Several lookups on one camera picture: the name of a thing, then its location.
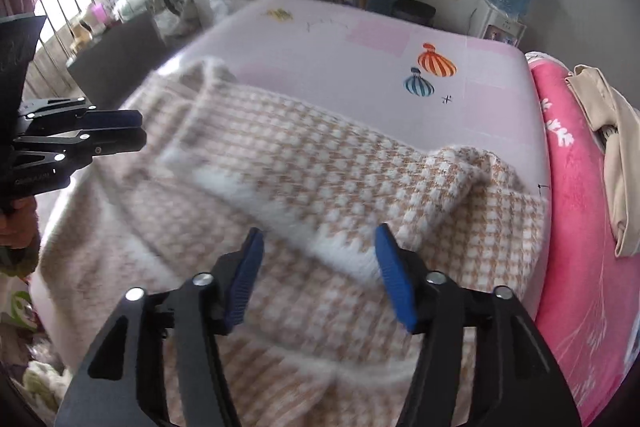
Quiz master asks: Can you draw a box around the white water dispenser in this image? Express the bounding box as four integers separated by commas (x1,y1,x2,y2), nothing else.
467,0,528,48

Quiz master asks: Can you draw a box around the beige houndstooth coat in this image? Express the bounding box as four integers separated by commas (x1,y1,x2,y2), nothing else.
37,54,551,427

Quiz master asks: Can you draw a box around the beige garment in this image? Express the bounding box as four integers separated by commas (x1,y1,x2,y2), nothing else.
565,64,640,258

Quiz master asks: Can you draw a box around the dark cabinet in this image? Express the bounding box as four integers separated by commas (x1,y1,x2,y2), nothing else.
66,9,168,110

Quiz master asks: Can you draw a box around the clear plastic bag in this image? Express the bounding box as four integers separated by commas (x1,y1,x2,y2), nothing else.
207,0,238,28

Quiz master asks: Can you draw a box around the black trash bin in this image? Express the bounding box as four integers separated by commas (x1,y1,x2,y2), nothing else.
392,0,436,28

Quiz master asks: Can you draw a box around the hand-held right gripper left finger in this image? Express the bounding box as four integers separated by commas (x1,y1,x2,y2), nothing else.
52,227,266,427

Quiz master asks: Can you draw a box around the pink floral blanket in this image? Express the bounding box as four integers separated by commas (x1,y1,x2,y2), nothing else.
522,52,640,427

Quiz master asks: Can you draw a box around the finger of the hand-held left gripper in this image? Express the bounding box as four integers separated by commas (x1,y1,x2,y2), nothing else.
10,128,147,180
15,97,144,138

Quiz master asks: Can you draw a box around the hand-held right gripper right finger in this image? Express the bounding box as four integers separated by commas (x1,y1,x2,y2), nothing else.
375,223,583,427

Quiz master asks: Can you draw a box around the person's white fluffy robe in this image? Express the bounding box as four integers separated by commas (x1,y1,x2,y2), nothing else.
20,342,68,415

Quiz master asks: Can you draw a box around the person's left forearm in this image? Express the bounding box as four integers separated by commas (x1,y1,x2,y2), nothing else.
0,244,43,280

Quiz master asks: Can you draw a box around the white bag with green print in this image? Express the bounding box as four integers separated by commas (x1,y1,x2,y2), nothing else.
0,287,38,333

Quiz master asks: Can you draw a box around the person's left hand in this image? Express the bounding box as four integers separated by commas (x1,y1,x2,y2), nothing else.
0,197,41,253

